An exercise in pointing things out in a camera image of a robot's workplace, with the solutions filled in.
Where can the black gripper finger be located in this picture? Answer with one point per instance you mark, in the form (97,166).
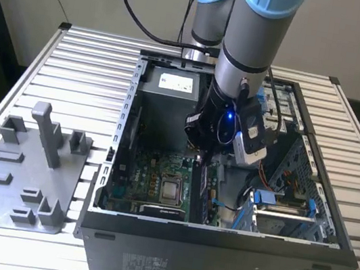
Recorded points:
(206,158)

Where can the black RAM stick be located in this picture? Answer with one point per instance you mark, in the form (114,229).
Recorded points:
(208,194)

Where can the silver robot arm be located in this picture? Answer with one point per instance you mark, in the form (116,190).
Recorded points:
(257,34)

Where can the grey power supply unit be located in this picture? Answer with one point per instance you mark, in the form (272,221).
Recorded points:
(166,115)

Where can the silver CPU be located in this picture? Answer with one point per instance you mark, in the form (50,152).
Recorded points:
(171,192)

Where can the blue drive bay latch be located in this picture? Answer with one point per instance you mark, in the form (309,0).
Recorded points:
(261,100)

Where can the green motherboard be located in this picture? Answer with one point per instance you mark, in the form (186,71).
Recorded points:
(147,171)

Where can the black graphics card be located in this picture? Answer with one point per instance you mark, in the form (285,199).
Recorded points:
(162,211)

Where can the hard disk in blue carrier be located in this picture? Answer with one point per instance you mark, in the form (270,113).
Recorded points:
(264,199)

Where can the metal drive bay cage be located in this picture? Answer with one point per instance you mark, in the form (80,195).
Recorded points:
(291,104)

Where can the black open PC case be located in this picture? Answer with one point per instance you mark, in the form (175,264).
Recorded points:
(180,262)

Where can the grey parts rack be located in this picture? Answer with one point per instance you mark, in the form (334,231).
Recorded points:
(24,165)

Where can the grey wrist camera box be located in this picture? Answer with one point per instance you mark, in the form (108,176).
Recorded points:
(249,154)

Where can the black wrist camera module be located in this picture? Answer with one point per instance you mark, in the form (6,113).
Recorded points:
(257,120)

